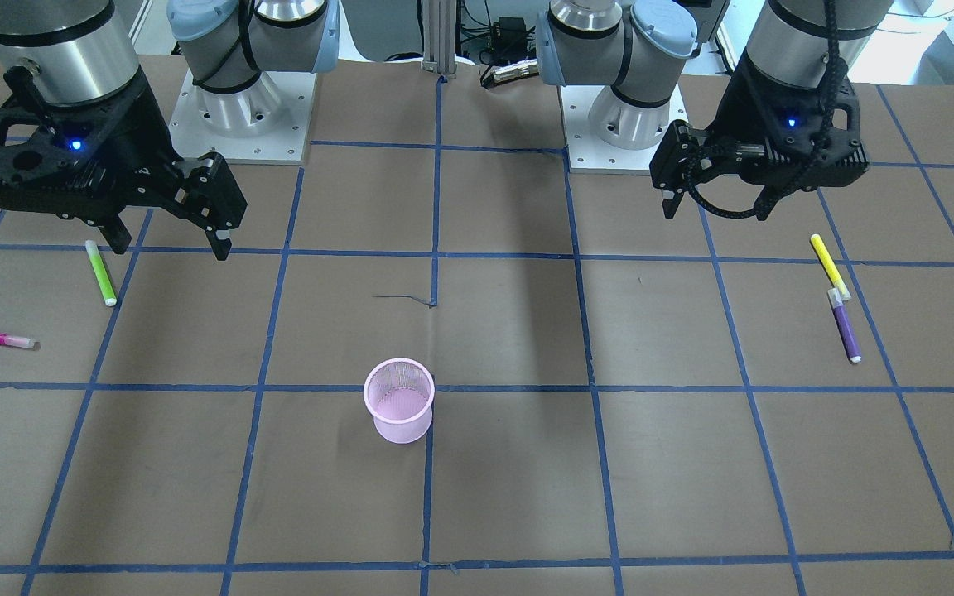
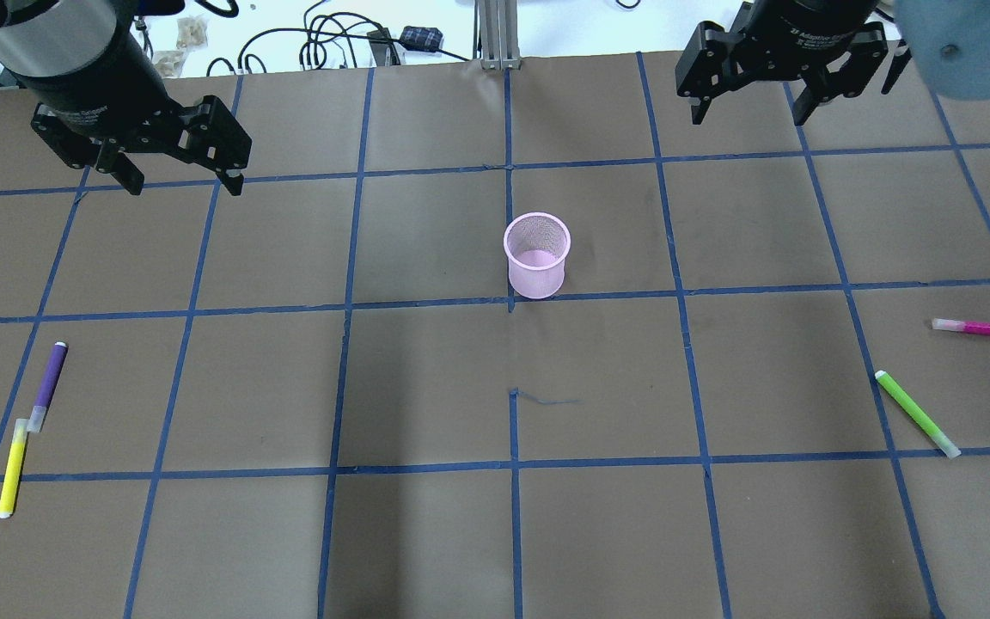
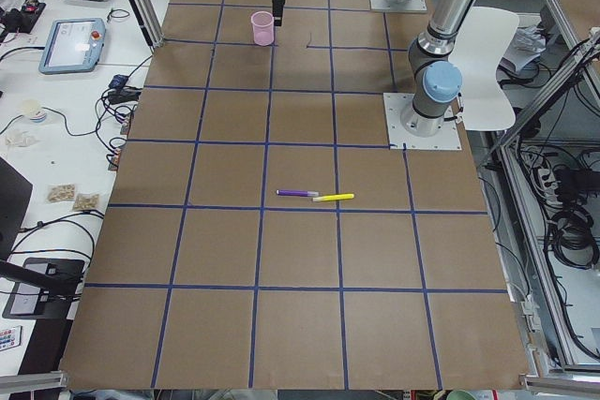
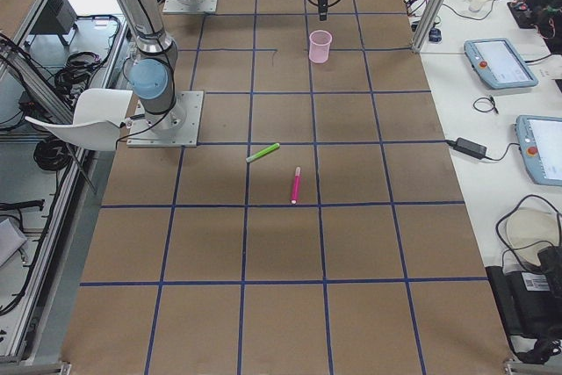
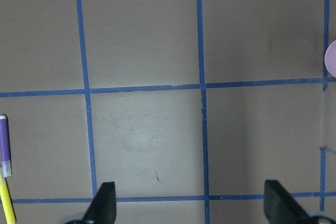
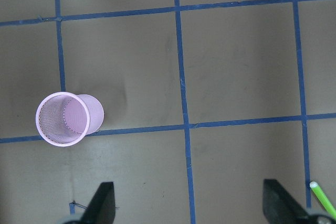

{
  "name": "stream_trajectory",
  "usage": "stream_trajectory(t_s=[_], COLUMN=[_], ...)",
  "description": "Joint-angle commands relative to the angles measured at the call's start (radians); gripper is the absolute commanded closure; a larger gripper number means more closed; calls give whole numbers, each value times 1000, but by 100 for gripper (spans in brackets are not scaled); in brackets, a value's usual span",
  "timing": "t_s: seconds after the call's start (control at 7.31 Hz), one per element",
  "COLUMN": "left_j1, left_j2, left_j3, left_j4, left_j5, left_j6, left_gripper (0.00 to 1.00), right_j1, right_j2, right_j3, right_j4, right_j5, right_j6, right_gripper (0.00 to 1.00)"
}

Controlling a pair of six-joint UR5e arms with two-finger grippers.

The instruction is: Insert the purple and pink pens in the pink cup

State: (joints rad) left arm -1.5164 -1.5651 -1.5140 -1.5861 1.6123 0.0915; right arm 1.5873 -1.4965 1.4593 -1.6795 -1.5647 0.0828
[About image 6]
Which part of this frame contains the green highlighter pen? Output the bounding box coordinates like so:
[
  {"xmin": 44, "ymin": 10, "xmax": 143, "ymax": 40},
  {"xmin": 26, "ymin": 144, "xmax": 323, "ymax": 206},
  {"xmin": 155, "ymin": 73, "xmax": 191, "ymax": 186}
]
[{"xmin": 309, "ymin": 181, "xmax": 335, "ymax": 219}]

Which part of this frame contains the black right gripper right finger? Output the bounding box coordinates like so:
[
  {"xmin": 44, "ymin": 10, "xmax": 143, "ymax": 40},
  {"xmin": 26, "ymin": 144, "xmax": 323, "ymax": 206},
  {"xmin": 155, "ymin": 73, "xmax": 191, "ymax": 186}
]
[{"xmin": 263, "ymin": 179, "xmax": 310, "ymax": 224}]

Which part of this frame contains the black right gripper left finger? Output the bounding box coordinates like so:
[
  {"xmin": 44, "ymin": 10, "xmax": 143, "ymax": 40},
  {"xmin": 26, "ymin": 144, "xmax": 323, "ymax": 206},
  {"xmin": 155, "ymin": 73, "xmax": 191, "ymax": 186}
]
[{"xmin": 79, "ymin": 182, "xmax": 116, "ymax": 224}]

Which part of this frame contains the pink mesh pen cup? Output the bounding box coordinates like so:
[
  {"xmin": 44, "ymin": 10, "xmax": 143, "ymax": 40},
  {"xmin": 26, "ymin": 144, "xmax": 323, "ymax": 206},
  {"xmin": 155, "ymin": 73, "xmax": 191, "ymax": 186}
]
[{"xmin": 35, "ymin": 92, "xmax": 104, "ymax": 147}]

